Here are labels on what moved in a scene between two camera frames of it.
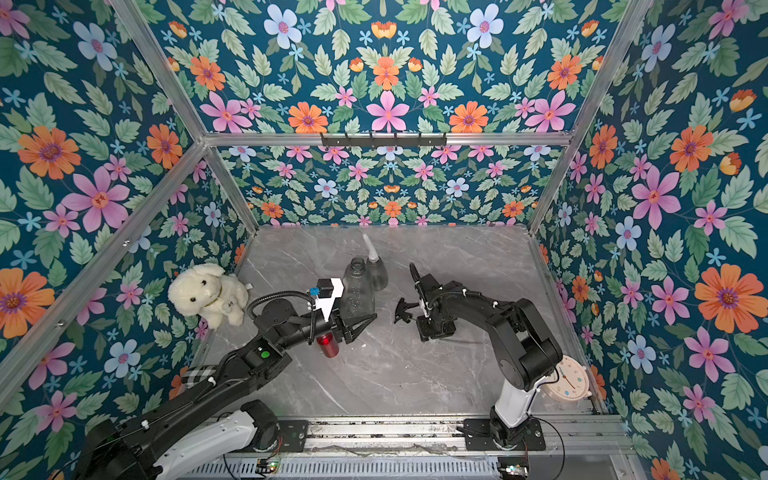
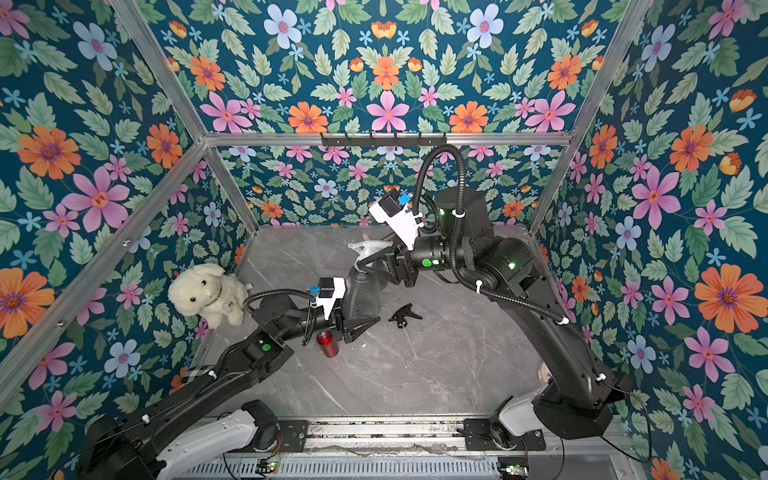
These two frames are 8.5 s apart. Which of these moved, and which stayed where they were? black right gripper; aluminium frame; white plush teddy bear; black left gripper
Moved: black right gripper
Stayed: aluminium frame; white plush teddy bear; black left gripper
